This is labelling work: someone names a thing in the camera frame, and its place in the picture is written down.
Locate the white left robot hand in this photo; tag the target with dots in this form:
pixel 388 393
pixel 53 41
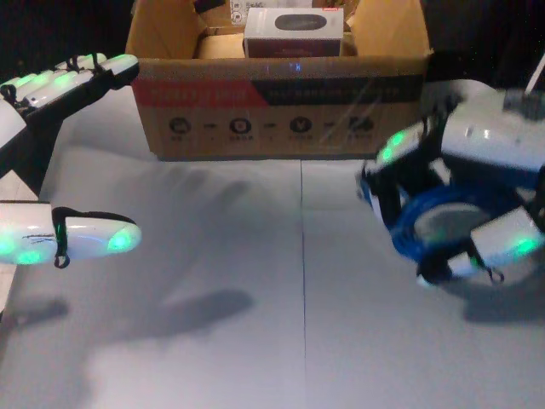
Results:
pixel 38 89

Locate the small product box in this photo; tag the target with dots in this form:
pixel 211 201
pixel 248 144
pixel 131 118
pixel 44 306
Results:
pixel 294 32

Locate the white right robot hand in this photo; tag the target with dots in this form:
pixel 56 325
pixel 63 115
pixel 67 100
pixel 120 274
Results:
pixel 485 136

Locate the brown cardboard box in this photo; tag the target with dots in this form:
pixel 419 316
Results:
pixel 281 115

